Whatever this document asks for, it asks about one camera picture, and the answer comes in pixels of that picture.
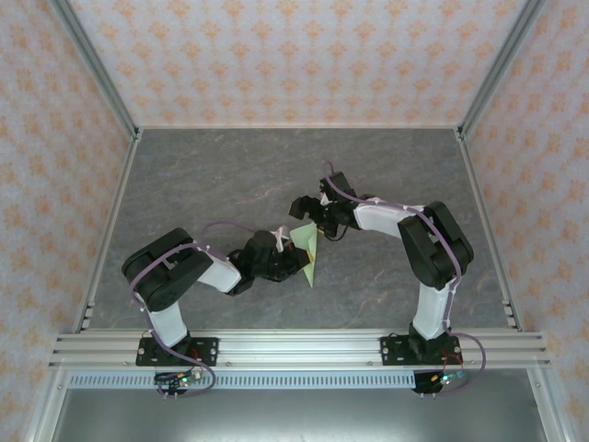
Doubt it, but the light green paper sheet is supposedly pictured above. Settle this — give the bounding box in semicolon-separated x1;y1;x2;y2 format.
288;222;320;289

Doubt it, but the small circuit board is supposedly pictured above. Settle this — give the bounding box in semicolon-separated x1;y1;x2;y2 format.
427;370;467;388
154;367;203;388

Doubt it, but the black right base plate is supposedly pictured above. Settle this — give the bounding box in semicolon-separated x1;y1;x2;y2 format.
380;335;461;368

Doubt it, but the grey metal shelf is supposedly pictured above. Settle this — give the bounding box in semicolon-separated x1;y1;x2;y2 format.
45;389;544;442

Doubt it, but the aluminium side rail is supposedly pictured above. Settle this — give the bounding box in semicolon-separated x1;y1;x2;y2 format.
71;131;144;333
455;131;524;332

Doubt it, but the aluminium frame post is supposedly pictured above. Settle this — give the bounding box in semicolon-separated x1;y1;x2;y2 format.
455;0;551;142
25;370;70;442
48;0;144;142
526;367;570;442

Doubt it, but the slotted grey cable duct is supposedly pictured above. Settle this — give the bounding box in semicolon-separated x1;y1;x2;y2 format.
67;372;418;390

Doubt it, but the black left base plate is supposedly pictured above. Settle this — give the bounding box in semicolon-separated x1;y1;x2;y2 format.
135;337;220;368

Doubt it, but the aluminium mounting beam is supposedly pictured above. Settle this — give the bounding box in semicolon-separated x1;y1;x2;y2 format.
48;329;552;371

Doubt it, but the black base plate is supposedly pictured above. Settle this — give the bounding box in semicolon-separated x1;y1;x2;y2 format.
380;335;461;368
135;337;220;368

